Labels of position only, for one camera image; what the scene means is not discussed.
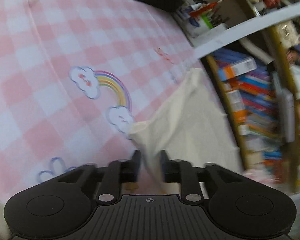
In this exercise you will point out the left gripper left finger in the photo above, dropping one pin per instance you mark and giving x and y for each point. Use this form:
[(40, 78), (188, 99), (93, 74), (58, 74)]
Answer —
[(62, 205)]

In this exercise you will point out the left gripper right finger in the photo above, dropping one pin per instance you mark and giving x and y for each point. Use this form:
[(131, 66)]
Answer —
[(239, 206)]

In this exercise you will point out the cream t-shirt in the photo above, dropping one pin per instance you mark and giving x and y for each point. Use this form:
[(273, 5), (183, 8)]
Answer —
[(189, 125)]

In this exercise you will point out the flat orange white box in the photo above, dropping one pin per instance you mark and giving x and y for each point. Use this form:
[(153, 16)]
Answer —
[(237, 106)]

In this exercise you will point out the row of colourful books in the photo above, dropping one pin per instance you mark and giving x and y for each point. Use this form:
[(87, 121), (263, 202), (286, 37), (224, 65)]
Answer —
[(260, 133)]

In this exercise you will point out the pink checkered desk mat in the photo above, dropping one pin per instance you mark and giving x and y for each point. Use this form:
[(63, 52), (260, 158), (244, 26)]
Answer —
[(74, 76)]

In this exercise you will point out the tall orange white box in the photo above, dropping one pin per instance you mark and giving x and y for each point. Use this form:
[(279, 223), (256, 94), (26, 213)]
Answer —
[(228, 71)]

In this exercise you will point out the wooden white bookshelf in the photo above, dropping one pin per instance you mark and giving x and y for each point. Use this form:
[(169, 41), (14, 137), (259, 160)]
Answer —
[(251, 48)]

